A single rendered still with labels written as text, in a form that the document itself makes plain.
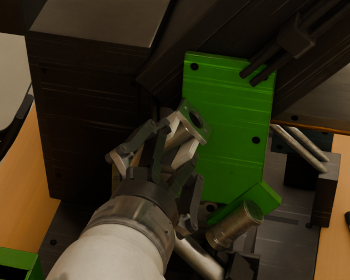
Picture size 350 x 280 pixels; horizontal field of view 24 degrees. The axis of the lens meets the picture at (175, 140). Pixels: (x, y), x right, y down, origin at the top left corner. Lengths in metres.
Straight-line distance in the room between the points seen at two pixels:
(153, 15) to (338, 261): 0.47
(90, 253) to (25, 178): 0.71
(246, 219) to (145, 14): 0.32
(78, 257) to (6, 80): 2.34
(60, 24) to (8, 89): 1.88
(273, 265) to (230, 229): 0.20
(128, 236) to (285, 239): 0.57
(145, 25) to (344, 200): 0.47
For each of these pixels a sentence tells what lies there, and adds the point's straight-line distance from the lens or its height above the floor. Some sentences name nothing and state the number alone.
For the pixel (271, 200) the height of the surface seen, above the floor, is 1.09.
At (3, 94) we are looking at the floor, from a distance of 2.98.
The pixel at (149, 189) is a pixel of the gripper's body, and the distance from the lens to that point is 0.83.
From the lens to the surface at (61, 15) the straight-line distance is 1.14.
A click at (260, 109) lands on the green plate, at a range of 1.02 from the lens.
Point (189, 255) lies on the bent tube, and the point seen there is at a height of 1.01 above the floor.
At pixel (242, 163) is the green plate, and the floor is 1.14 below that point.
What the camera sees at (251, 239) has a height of 0.97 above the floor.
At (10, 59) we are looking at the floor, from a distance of 3.13.
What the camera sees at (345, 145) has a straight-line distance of 1.45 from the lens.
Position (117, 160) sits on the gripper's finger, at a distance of 0.88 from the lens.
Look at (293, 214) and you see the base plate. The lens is 1.32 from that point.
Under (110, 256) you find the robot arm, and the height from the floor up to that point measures 1.33.
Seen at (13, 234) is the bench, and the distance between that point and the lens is 1.33.
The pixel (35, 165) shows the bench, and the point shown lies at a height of 0.88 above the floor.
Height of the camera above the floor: 1.88
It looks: 44 degrees down
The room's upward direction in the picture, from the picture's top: straight up
